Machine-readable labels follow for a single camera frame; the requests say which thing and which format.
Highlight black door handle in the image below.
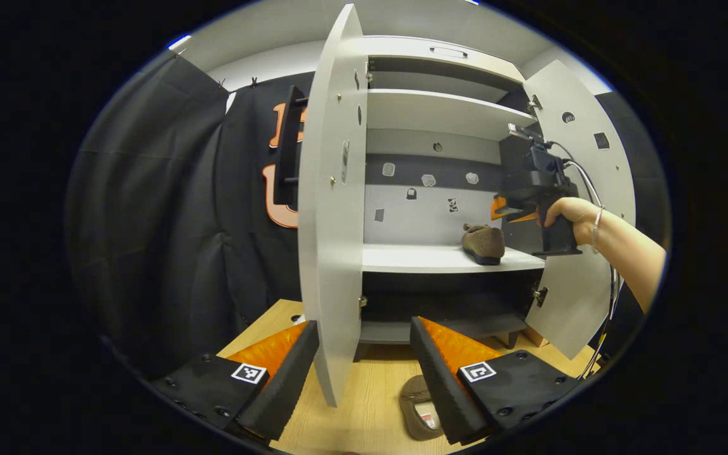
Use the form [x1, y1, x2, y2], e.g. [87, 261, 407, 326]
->
[274, 85, 309, 209]

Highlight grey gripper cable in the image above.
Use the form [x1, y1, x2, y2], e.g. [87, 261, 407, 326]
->
[550, 140, 621, 380]

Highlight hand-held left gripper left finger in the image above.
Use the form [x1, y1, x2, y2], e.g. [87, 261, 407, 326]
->
[149, 319, 320, 443]

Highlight brown fuzzy shoe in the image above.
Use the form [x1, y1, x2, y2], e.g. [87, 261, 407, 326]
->
[461, 223, 506, 266]
[399, 375, 446, 442]

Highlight white cabinet drawer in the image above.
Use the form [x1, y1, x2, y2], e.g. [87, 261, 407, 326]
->
[364, 36, 526, 83]

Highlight white cabinet door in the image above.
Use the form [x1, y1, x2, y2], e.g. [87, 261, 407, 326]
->
[298, 3, 370, 408]
[522, 60, 636, 361]

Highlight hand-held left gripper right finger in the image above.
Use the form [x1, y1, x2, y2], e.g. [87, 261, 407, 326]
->
[409, 316, 586, 446]

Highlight silver bracelet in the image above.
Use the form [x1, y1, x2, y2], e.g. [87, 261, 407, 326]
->
[590, 205, 605, 255]

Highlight white shoe cabinet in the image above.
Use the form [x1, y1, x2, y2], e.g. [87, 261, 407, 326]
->
[358, 35, 548, 345]

